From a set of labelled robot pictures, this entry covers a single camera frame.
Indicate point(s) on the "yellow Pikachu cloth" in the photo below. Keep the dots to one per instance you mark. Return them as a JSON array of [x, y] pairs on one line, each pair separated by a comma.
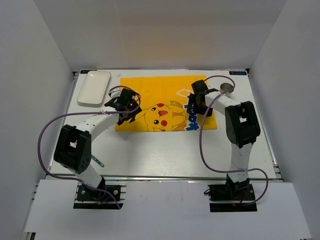
[[164, 102]]

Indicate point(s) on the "metal cup with paper sleeve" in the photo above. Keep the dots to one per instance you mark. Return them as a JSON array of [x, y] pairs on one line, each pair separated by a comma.
[[226, 89]]

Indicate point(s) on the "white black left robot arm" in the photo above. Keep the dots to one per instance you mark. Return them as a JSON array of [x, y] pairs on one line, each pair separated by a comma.
[[74, 146]]

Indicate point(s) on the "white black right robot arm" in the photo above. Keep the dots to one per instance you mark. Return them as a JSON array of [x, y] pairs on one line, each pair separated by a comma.
[[241, 126]]

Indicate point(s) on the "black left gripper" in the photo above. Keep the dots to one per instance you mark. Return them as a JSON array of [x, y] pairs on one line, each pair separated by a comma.
[[134, 110]]

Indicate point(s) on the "teal handled cutlery piece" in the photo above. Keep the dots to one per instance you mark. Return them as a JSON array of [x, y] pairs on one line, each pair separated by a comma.
[[97, 161]]

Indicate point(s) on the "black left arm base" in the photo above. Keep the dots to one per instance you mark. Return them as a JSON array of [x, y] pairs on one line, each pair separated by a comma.
[[87, 199]]

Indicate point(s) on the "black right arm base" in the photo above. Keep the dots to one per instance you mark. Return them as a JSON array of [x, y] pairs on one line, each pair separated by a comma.
[[221, 201]]

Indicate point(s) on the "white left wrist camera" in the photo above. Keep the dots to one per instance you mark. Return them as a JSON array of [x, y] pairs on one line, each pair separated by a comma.
[[114, 93]]

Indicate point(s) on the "white rectangular plate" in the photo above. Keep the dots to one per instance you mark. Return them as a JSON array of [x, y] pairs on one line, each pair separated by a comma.
[[93, 89]]

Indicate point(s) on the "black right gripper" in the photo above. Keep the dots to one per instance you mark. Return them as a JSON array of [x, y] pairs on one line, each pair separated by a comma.
[[208, 111]]

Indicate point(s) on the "aluminium table frame rail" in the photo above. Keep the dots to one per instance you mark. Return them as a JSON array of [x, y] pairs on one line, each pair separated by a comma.
[[164, 156]]

